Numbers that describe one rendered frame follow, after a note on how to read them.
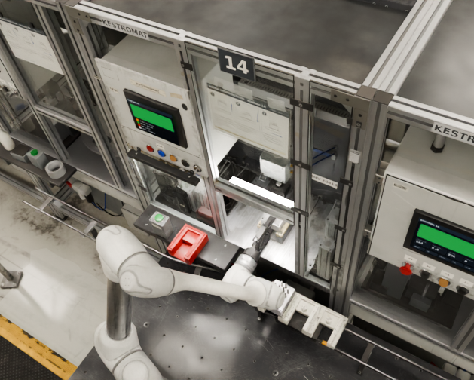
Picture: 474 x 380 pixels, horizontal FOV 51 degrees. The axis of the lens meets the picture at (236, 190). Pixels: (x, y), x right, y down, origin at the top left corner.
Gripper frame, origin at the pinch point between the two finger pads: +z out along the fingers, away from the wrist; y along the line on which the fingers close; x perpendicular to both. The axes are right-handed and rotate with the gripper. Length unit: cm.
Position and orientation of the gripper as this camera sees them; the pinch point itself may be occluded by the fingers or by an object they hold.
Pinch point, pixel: (271, 222)
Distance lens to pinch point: 231.5
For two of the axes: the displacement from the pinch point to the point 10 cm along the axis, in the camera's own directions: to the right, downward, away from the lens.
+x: -8.5, -3.7, 3.8
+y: -1.4, -5.4, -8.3
